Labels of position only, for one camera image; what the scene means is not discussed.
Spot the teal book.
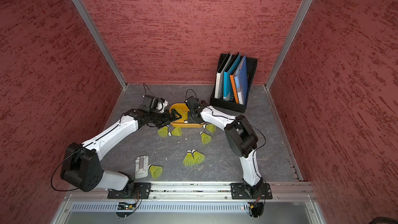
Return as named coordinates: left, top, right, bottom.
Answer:
left=223, top=53, right=240, bottom=101

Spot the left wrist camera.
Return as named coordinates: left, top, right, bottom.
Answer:
left=140, top=95, right=168, bottom=113

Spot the yellow plastic storage box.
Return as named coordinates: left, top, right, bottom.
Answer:
left=169, top=103, right=205, bottom=128

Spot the right aluminium corner post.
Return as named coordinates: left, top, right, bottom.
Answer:
left=265, top=0, right=313, bottom=90

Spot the grey white stapler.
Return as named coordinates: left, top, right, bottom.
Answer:
left=135, top=156, right=149, bottom=179

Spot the yellow shuttlecock ten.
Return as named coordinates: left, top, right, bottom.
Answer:
left=148, top=164, right=163, bottom=179

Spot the yellow shuttlecock four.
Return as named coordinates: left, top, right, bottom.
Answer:
left=168, top=127, right=182, bottom=136

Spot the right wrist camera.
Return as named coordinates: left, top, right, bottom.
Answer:
left=185, top=96, right=201, bottom=112

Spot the aluminium corner post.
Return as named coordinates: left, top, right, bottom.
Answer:
left=265, top=0, right=313, bottom=90
left=72, top=0, right=127, bottom=90

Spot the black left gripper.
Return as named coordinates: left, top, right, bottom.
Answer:
left=149, top=108, right=182, bottom=128

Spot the white book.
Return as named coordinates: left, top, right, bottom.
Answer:
left=214, top=53, right=231, bottom=99

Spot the blue folder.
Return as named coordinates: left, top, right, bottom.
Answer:
left=234, top=56, right=248, bottom=105

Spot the yellow shuttlecock nine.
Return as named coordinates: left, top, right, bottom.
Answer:
left=183, top=150, right=195, bottom=167

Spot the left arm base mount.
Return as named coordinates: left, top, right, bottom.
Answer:
left=107, top=183, right=152, bottom=200

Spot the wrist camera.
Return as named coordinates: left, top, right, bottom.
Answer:
left=140, top=95, right=168, bottom=113
left=185, top=96, right=201, bottom=112

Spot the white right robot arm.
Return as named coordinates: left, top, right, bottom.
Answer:
left=188, top=106, right=264, bottom=198

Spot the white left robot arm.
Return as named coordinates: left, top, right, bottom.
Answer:
left=59, top=109, right=182, bottom=195

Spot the yellow shuttlecock six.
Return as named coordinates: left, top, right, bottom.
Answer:
left=158, top=125, right=169, bottom=138

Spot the yellow shuttlecock eight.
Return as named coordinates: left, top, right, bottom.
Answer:
left=200, top=131, right=211, bottom=145

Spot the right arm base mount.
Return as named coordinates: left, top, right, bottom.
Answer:
left=230, top=182, right=273, bottom=200

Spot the orange spine book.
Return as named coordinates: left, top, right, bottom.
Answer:
left=230, top=74, right=239, bottom=104

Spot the black file holder rack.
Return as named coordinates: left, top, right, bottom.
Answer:
left=210, top=54, right=258, bottom=113

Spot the left aluminium corner post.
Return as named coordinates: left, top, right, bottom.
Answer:
left=72, top=0, right=127, bottom=90

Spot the yellow shuttlecock five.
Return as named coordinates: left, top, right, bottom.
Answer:
left=203, top=123, right=217, bottom=133

